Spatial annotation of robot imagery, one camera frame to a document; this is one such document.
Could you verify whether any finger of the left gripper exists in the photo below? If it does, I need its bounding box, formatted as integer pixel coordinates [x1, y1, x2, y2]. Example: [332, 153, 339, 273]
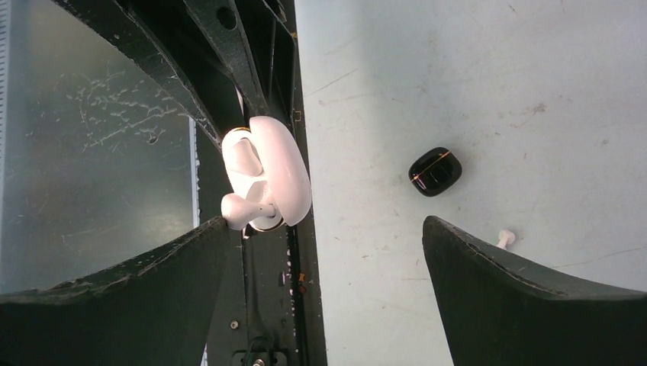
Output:
[56, 1, 223, 148]
[185, 1, 269, 115]

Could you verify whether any white case with black window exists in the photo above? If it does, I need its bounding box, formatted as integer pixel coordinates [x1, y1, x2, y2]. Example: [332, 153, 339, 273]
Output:
[221, 116, 311, 231]

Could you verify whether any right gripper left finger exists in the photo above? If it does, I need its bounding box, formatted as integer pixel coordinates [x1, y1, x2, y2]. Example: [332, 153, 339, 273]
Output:
[1, 217, 229, 365]

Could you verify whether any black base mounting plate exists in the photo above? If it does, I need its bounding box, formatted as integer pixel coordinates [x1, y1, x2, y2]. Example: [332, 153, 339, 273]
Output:
[203, 1, 327, 365]

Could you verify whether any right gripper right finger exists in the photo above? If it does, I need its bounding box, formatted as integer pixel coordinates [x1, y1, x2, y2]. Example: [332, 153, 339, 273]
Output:
[422, 216, 646, 365]

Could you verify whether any black earbud charging case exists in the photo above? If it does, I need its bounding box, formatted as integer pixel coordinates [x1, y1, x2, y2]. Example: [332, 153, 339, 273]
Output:
[408, 147, 462, 197]

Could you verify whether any white earbud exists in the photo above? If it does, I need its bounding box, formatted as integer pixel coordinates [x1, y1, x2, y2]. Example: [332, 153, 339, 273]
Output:
[220, 193, 282, 231]
[496, 230, 516, 250]

